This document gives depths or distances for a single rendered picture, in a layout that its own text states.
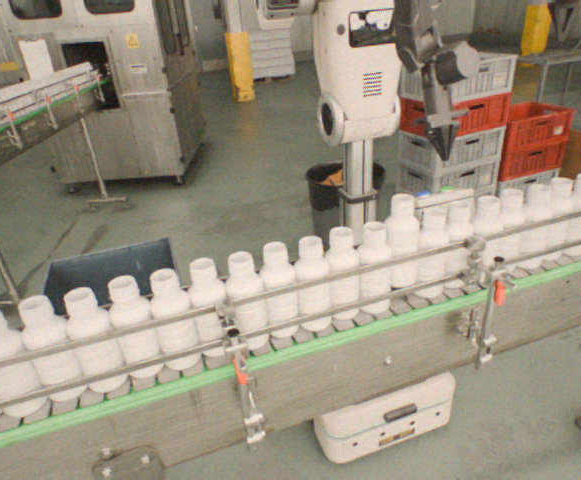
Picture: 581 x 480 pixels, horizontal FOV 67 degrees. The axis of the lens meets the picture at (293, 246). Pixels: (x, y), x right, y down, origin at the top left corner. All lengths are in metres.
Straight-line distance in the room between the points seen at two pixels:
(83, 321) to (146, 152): 3.79
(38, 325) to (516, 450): 1.69
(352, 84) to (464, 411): 1.37
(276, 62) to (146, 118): 6.20
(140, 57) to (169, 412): 3.71
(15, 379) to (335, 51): 1.02
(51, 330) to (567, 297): 0.96
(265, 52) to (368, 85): 8.84
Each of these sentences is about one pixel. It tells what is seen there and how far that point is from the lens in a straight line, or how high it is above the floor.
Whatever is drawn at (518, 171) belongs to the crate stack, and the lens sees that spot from 3.75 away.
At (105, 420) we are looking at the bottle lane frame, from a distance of 0.77.
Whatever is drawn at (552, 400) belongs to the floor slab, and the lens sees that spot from 2.19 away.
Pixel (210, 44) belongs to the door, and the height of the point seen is 0.66.
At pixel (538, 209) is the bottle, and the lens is 0.95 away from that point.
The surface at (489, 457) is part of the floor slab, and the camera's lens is 1.93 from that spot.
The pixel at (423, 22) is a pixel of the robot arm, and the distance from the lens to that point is 0.99.
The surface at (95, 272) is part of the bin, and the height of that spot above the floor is 0.89.
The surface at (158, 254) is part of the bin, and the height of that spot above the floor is 0.90.
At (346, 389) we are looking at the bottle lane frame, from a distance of 0.87.
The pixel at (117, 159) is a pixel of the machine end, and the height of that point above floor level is 0.31.
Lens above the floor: 1.50
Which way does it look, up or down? 29 degrees down
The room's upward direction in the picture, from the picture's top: 4 degrees counter-clockwise
